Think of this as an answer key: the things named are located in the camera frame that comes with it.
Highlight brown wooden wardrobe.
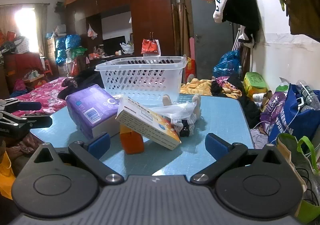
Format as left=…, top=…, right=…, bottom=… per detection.
left=65, top=0, right=179, bottom=65

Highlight olive hanging garment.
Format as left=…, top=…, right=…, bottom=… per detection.
left=285, top=0, right=320, bottom=37

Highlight green box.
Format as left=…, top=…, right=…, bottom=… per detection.
left=244, top=72, right=268, bottom=98

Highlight black television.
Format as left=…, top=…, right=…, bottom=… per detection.
left=103, top=36, right=127, bottom=52

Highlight dark maroon cloth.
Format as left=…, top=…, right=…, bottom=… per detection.
left=0, top=132, right=45, bottom=158

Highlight pink floral blanket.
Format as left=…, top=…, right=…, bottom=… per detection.
left=10, top=77, right=75, bottom=118

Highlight black hanging garment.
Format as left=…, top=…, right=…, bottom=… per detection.
left=225, top=0, right=262, bottom=49

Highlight red white shopping bag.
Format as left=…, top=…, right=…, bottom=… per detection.
left=141, top=38, right=161, bottom=55

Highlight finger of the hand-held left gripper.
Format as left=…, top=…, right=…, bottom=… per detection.
left=0, top=111, right=53, bottom=130
left=0, top=98, right=42, bottom=112

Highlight white cable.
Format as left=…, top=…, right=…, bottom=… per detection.
left=250, top=110, right=300, bottom=131

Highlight yellow bag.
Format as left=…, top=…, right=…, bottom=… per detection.
left=0, top=152, right=17, bottom=200

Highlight green plastic bag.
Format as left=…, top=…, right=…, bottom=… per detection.
left=72, top=47, right=88, bottom=56

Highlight red yellow sack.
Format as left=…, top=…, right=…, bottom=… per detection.
left=185, top=57, right=197, bottom=79

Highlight orange bottle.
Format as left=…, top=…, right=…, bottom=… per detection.
left=120, top=125, right=145, bottom=154

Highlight white orange medicine box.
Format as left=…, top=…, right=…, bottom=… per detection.
left=115, top=95, right=182, bottom=151

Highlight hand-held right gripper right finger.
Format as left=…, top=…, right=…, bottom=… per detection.
left=190, top=133, right=284, bottom=186

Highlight white patterned box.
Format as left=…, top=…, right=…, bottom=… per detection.
left=15, top=40, right=30, bottom=54

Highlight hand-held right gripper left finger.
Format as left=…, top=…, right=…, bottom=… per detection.
left=32, top=132, right=124, bottom=186

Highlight white folding rack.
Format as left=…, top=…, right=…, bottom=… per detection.
left=231, top=28, right=247, bottom=52

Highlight purple snack bag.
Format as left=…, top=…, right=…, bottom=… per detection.
left=260, top=90, right=288, bottom=135

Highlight small black object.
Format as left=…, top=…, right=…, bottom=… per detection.
left=179, top=119, right=191, bottom=137

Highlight black fuzzy garment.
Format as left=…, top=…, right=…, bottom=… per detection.
left=57, top=67, right=105, bottom=99

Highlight blue patterned sack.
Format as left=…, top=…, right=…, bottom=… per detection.
left=55, top=35, right=80, bottom=65

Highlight grey door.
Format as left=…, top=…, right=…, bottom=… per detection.
left=189, top=0, right=237, bottom=80

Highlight brown paper bag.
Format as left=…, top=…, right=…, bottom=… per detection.
left=252, top=91, right=273, bottom=110

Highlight red cloth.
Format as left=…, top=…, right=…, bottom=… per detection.
left=4, top=52, right=45, bottom=83

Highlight blue tote bag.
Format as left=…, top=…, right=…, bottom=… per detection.
left=269, top=84, right=320, bottom=145

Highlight white plastic basket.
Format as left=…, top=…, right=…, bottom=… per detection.
left=95, top=56, right=188, bottom=106

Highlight white pink plastic bag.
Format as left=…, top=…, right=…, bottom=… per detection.
left=87, top=24, right=98, bottom=40

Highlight green tote bag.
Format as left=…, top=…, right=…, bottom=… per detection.
left=275, top=133, right=320, bottom=223

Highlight purple tissue packet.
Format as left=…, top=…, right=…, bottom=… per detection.
left=65, top=84, right=123, bottom=140

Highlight blue plastic bag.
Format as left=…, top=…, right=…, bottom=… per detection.
left=212, top=50, right=242, bottom=80

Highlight wooden boards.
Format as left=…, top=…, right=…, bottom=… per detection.
left=171, top=2, right=192, bottom=58

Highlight black clothing pile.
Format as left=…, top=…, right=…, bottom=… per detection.
left=211, top=77, right=263, bottom=130

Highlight orange yellow blanket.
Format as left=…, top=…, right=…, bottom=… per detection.
left=180, top=78, right=247, bottom=101

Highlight window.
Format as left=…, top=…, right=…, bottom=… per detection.
left=14, top=7, right=40, bottom=52

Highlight beige curtain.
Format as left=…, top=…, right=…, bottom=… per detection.
left=35, top=3, right=50, bottom=55

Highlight red stool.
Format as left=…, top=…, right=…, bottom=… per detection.
left=41, top=57, right=52, bottom=76

